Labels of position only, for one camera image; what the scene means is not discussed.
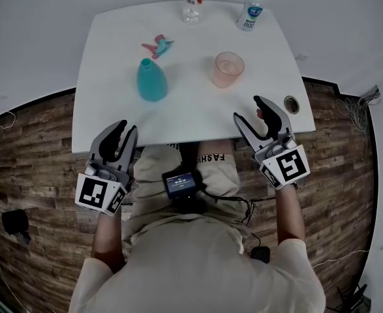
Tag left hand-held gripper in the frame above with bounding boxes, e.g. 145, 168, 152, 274
74, 119, 139, 216

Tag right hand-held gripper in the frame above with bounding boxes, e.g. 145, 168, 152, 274
232, 95, 311, 191

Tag pink textured plastic cup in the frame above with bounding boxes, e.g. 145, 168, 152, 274
213, 52, 245, 89

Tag teal large spray bottle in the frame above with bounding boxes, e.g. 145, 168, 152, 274
136, 58, 168, 102

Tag person's right forearm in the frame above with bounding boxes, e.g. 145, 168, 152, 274
275, 183, 306, 246

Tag person's left forearm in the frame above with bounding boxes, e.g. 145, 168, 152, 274
91, 212, 123, 273

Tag pink and teal spray nozzle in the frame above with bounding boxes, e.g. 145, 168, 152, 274
141, 34, 175, 60

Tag clear plastic bottle red label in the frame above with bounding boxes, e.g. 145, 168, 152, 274
182, 0, 208, 25

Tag white table leg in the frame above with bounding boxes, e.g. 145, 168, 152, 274
235, 137, 254, 151

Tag person's beige printed shorts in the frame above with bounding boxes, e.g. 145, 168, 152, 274
122, 143, 254, 241

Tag black screen device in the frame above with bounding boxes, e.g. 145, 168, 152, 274
162, 171, 208, 215

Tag small black box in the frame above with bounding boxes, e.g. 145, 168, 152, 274
251, 245, 272, 263

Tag black waste bin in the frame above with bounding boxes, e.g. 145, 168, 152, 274
1, 209, 30, 235

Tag small blue plastic bag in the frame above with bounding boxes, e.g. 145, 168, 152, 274
16, 230, 32, 246

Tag person's beige t-shirt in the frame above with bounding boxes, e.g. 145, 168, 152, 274
69, 215, 328, 313

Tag black tripod stand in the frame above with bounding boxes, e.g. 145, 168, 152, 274
336, 284, 371, 313

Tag round table cable grommet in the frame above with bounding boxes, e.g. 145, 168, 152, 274
284, 95, 300, 114

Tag black device cable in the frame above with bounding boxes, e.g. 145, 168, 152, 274
199, 187, 256, 228

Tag tangled grey cable bundle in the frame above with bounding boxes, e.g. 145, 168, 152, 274
334, 88, 383, 149

